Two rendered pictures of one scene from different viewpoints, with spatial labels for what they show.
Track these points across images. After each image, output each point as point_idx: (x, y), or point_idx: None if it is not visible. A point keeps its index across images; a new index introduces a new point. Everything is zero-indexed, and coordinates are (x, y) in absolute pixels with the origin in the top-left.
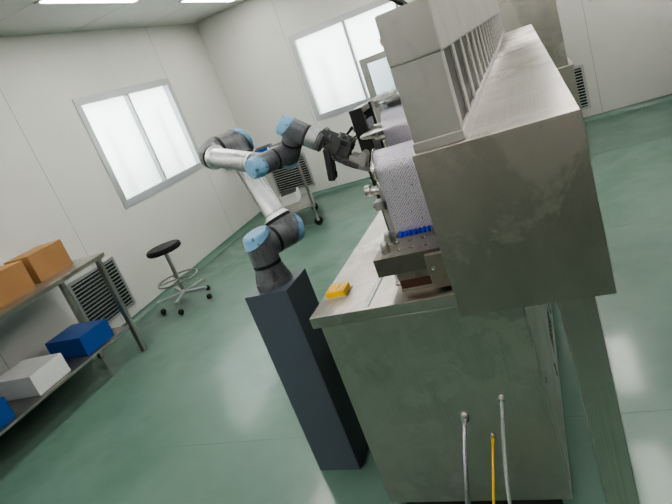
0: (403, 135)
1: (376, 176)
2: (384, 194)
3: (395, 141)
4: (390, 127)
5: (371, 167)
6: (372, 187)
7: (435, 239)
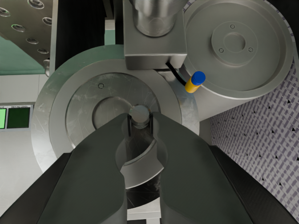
0: (265, 167)
1: (37, 118)
2: (52, 50)
3: (285, 159)
4: (296, 213)
5: (73, 144)
6: (147, 15)
7: (26, 22)
